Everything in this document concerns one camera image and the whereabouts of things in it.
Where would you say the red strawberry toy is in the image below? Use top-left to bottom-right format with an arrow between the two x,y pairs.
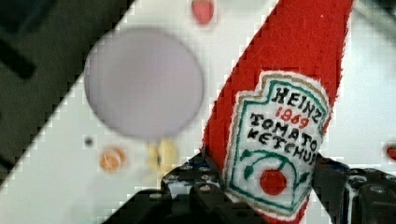
386,145 -> 396,161
191,0 -> 215,25

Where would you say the red strawberry toy back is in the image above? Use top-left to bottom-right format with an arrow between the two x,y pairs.
191,0 -> 215,25

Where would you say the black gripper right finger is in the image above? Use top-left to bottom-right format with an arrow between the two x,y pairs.
313,155 -> 396,224

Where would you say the orange slice toy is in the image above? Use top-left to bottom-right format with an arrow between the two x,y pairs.
99,147 -> 126,173

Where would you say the red plush ketchup bottle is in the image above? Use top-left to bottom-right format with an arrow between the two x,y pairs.
203,0 -> 353,224

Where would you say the lilac round plate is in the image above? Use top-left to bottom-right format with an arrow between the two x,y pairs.
84,28 -> 205,140

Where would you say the yellow banana peel toy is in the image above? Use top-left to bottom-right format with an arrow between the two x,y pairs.
142,138 -> 179,184

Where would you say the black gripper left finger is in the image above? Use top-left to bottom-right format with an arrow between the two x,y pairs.
102,152 -> 267,224

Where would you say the red strawberry toy front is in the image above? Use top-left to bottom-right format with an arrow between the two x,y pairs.
386,145 -> 396,161

